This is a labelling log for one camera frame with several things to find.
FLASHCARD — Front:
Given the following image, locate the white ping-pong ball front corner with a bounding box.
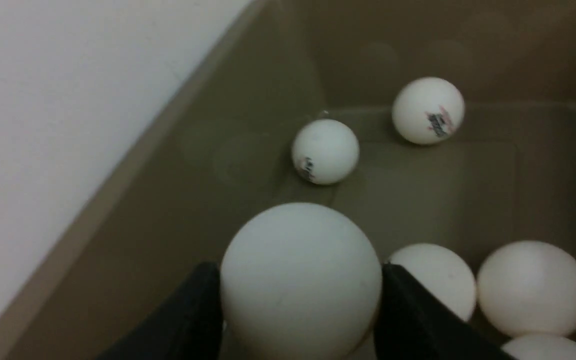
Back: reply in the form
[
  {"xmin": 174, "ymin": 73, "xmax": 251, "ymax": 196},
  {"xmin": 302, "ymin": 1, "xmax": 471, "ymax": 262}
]
[{"xmin": 501, "ymin": 333, "xmax": 576, "ymax": 360}]

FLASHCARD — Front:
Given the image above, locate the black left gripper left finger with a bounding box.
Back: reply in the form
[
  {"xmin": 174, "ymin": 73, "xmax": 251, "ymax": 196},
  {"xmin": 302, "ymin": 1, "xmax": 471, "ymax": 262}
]
[{"xmin": 98, "ymin": 261, "xmax": 224, "ymax": 360}]

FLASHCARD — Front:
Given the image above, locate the plain white ping-pong ball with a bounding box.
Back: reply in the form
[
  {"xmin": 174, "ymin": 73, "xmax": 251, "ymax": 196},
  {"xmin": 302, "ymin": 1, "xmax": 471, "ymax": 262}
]
[{"xmin": 291, "ymin": 118, "xmax": 361, "ymax": 186}]

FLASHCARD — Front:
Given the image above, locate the white ping-pong ball with logo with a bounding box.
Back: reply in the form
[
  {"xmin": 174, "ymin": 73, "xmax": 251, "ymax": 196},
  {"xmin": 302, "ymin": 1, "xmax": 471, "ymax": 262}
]
[{"xmin": 391, "ymin": 77, "xmax": 466, "ymax": 146}]

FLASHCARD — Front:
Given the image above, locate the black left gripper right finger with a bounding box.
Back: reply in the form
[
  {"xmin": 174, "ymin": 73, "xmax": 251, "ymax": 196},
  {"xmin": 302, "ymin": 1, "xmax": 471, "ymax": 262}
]
[{"xmin": 373, "ymin": 263, "xmax": 514, "ymax": 360}]

